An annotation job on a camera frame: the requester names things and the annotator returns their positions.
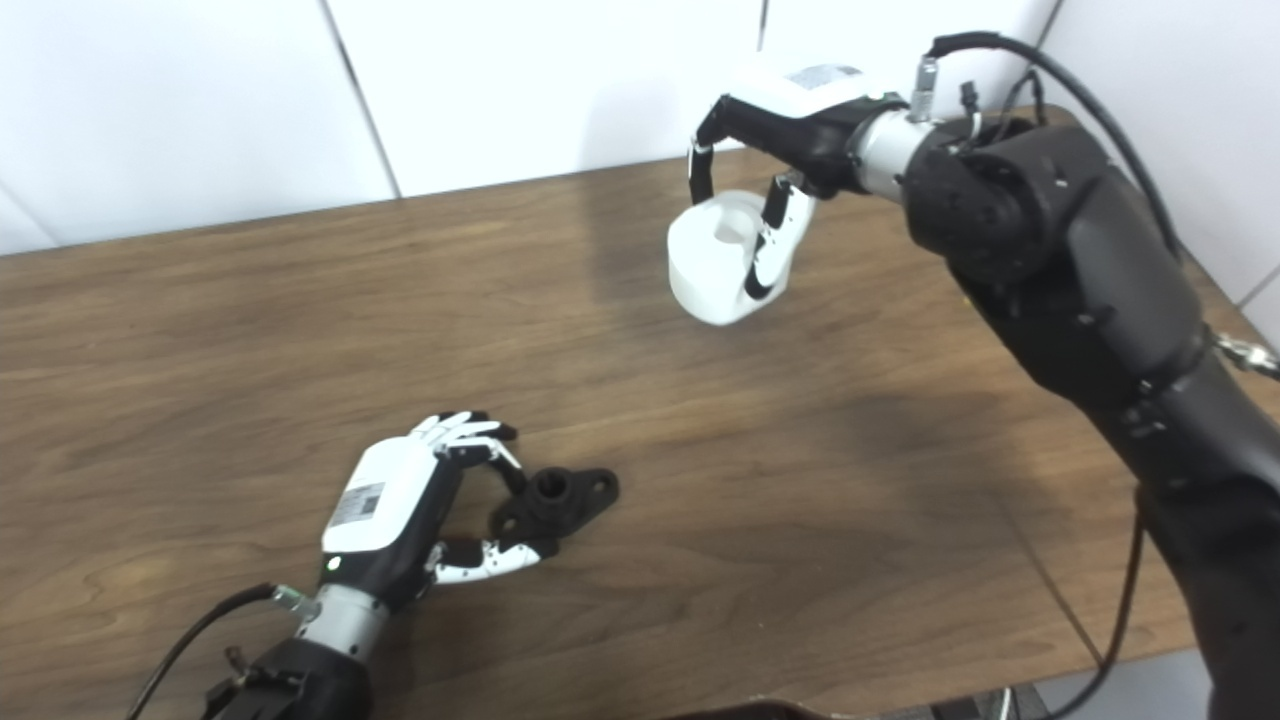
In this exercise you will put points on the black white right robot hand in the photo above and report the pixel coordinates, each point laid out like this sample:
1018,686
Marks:
800,110

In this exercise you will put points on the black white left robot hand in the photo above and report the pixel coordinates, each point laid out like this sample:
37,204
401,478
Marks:
385,510

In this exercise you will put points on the black flanged holder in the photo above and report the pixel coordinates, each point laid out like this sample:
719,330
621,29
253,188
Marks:
560,500

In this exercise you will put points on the round white plastic piece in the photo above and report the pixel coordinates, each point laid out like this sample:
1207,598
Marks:
710,270

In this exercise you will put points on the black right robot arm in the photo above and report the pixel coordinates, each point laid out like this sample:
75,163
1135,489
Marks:
1080,270

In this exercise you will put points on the black robot torso edge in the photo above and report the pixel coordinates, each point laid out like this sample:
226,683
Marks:
750,712

